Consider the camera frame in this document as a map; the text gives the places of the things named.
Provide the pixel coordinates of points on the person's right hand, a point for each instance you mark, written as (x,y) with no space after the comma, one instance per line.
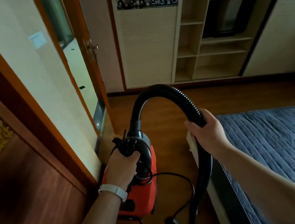
(211,137)

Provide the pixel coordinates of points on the person's left hand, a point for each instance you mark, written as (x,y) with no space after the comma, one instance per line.
(122,169)

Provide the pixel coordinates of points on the person's right forearm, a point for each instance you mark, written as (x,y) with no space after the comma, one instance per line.
(265,190)

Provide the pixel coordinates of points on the white wrist watch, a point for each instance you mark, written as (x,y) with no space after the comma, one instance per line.
(113,189)

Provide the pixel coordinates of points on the dark blue quilted mattress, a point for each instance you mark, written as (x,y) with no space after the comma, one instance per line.
(273,141)

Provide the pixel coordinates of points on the dark wooden door gold pattern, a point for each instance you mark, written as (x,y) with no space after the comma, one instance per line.
(27,196)

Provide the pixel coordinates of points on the white wardrobe shelf unit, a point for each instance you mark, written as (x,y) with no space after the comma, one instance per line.
(151,49)

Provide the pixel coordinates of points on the black flat television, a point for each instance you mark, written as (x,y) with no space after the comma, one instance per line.
(216,20)

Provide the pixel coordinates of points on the orange wooden door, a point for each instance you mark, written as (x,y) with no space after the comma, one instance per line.
(79,22)

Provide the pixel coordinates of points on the orange wooden door frame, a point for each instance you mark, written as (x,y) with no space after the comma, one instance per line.
(16,104)

